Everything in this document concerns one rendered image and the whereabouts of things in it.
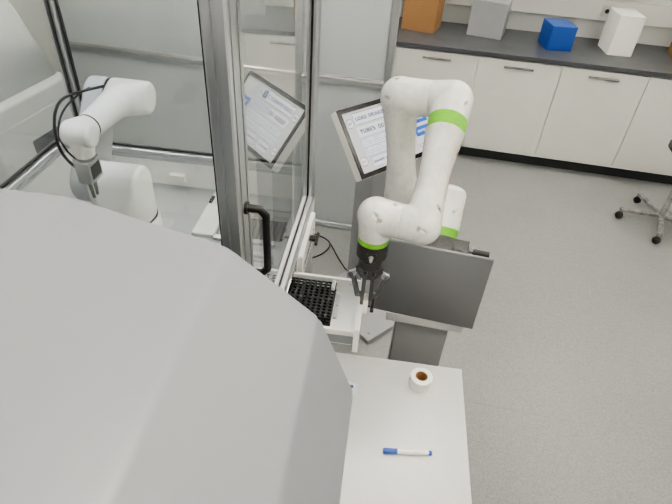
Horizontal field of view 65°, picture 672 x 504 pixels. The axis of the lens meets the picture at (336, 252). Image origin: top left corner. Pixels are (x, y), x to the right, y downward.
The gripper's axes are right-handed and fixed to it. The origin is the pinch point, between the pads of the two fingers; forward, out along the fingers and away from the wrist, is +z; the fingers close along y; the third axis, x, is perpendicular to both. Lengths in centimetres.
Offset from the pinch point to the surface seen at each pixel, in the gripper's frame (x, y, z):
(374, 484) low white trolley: -51, 8, 17
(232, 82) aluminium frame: -43, -26, -86
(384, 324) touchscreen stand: 79, 12, 90
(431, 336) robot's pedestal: 17.7, 26.6, 29.6
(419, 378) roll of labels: -13.7, 20.1, 16.5
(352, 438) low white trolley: -38.0, 1.0, 17.1
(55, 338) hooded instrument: -95, -26, -83
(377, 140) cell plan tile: 90, -3, -14
